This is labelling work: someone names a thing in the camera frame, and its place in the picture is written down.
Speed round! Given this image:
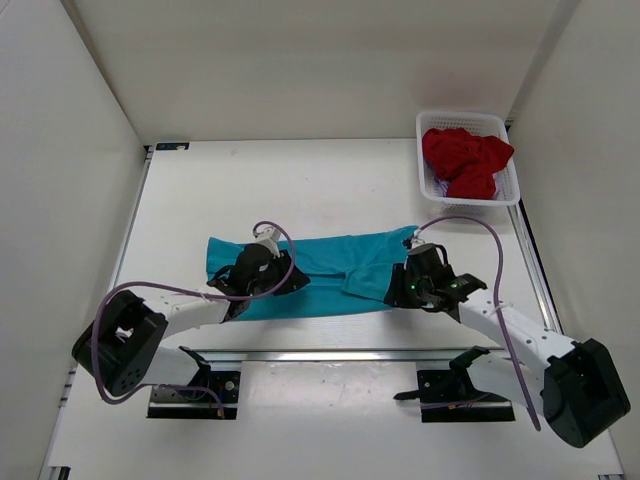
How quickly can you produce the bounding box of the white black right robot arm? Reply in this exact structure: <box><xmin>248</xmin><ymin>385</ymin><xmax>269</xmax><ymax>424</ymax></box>
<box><xmin>385</xmin><ymin>239</ymin><xmax>631</xmax><ymax>448</ymax></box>

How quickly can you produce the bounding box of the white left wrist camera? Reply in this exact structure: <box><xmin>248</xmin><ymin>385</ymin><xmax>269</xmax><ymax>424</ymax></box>
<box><xmin>254</xmin><ymin>226</ymin><xmax>282</xmax><ymax>257</ymax></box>

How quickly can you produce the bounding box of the lilac garment in basket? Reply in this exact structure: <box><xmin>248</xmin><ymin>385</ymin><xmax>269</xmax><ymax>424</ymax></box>
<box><xmin>434</xmin><ymin>176</ymin><xmax>451</xmax><ymax>197</ymax></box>

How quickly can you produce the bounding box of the red t shirt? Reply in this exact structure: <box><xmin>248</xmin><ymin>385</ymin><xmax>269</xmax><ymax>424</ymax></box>
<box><xmin>421</xmin><ymin>128</ymin><xmax>515</xmax><ymax>200</ymax></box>

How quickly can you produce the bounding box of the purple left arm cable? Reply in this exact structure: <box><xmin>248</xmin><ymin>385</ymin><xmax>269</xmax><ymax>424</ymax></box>
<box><xmin>97</xmin><ymin>221</ymin><xmax>296</xmax><ymax>416</ymax></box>

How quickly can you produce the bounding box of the teal polo shirt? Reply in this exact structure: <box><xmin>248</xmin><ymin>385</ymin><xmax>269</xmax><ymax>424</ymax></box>
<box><xmin>204</xmin><ymin>225</ymin><xmax>419</xmax><ymax>324</ymax></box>

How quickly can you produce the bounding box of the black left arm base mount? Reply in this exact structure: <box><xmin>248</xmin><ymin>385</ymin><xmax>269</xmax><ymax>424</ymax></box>
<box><xmin>147</xmin><ymin>365</ymin><xmax>241</xmax><ymax>421</ymax></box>

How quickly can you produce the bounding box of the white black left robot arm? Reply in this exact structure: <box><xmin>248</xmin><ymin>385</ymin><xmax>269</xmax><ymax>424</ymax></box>
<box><xmin>72</xmin><ymin>242</ymin><xmax>311</xmax><ymax>404</ymax></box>

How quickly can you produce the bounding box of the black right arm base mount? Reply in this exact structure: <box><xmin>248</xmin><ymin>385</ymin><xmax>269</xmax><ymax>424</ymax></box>
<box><xmin>393</xmin><ymin>369</ymin><xmax>515</xmax><ymax>423</ymax></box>

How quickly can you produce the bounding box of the aluminium table edge rail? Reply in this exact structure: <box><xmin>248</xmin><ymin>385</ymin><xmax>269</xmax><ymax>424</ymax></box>
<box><xmin>197</xmin><ymin>349</ymin><xmax>464</xmax><ymax>363</ymax></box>

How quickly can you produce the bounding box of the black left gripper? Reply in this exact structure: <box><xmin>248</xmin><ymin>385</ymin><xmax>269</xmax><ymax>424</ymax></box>
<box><xmin>248</xmin><ymin>248</ymin><xmax>310</xmax><ymax>296</ymax></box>

